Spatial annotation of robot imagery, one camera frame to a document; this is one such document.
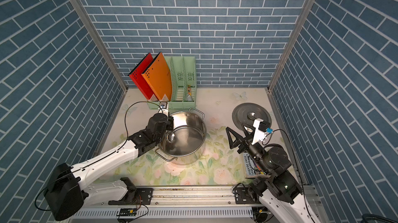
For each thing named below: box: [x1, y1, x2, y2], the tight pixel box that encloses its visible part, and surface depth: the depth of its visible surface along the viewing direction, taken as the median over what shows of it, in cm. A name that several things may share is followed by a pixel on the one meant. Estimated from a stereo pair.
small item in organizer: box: [187, 84, 194, 102], surface depth 117 cm
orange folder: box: [141, 51, 173, 102], surface depth 101 cm
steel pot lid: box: [232, 102, 273, 129], surface depth 107 cm
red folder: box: [128, 52, 159, 102], surface depth 93 cm
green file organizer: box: [147, 56, 197, 110], surface depth 114 cm
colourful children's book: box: [242, 152, 272, 179], surface depth 80 cm
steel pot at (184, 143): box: [154, 107, 208, 166], surface depth 88 cm
